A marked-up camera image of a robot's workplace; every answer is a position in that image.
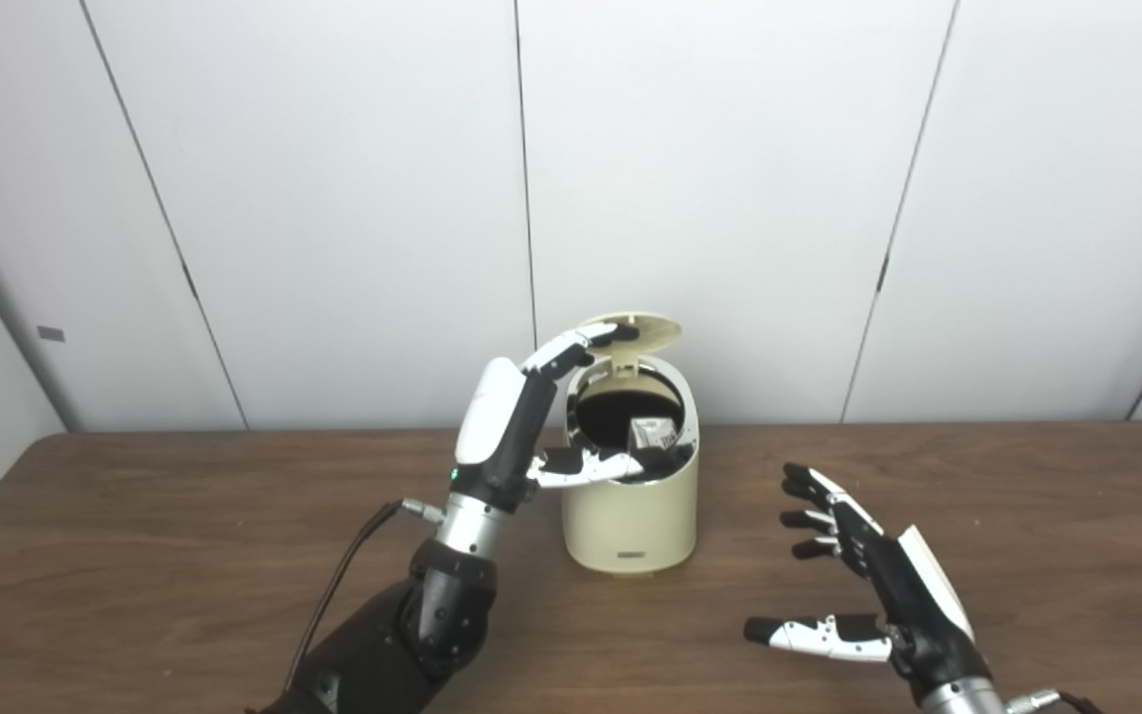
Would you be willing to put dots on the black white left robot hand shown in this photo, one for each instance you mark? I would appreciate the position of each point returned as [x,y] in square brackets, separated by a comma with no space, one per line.
[497,436]

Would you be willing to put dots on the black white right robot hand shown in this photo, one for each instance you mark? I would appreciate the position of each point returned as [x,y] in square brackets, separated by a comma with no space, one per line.
[913,595]

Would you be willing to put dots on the white green milk carton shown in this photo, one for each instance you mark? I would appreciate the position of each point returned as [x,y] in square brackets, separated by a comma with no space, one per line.
[652,433]

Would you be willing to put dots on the round cream bin lid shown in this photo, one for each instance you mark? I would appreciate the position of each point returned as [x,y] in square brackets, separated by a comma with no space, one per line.
[650,332]

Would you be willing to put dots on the black bin liner bag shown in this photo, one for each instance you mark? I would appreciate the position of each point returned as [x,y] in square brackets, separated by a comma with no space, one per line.
[606,412]

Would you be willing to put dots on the cream-colored bin body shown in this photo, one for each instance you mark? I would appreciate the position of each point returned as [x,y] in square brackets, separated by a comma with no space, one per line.
[630,526]

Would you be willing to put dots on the small grey wall tag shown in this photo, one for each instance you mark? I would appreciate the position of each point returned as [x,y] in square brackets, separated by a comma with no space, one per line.
[51,333]

